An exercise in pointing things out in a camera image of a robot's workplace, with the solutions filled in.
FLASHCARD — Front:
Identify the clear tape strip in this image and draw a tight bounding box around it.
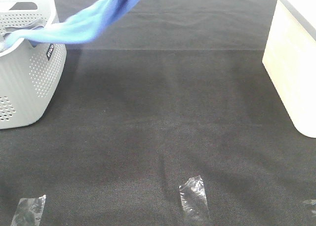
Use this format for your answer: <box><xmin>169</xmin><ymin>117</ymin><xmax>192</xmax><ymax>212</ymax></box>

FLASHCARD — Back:
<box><xmin>303</xmin><ymin>199</ymin><xmax>316</xmax><ymax>217</ymax></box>
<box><xmin>10</xmin><ymin>195</ymin><xmax>46</xmax><ymax>226</ymax></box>
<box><xmin>179</xmin><ymin>176</ymin><xmax>211</xmax><ymax>226</ymax></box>

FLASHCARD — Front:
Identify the clear tape strip left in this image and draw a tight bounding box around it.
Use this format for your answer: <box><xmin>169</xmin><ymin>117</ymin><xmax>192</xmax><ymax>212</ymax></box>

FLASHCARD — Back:
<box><xmin>10</xmin><ymin>195</ymin><xmax>46</xmax><ymax>226</ymax></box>

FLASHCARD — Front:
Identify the grey towel in basket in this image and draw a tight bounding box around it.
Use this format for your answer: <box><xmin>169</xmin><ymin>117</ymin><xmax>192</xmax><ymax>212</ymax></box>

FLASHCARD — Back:
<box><xmin>0</xmin><ymin>24</ymin><xmax>44</xmax><ymax>52</ymax></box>

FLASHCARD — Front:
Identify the white plastic storage bin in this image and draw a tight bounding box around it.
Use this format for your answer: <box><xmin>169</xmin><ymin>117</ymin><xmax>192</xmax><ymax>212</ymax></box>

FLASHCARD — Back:
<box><xmin>262</xmin><ymin>0</ymin><xmax>316</xmax><ymax>138</ymax></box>

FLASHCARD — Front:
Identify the clear tape strip right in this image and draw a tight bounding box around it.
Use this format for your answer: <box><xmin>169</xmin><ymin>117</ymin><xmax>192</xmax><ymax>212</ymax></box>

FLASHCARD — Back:
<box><xmin>303</xmin><ymin>199</ymin><xmax>316</xmax><ymax>217</ymax></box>

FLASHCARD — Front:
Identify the grey perforated laundry basket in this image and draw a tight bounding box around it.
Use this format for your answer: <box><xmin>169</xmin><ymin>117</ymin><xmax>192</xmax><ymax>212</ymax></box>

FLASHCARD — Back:
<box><xmin>0</xmin><ymin>0</ymin><xmax>67</xmax><ymax>130</ymax></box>

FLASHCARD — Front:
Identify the blue microfibre towel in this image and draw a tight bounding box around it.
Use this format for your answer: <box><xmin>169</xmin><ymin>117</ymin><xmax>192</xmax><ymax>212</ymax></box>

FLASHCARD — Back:
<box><xmin>0</xmin><ymin>0</ymin><xmax>140</xmax><ymax>50</ymax></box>

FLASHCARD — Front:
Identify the clear tape strip middle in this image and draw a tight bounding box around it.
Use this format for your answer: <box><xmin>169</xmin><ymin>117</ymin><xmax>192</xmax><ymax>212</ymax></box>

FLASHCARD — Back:
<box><xmin>179</xmin><ymin>176</ymin><xmax>211</xmax><ymax>226</ymax></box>

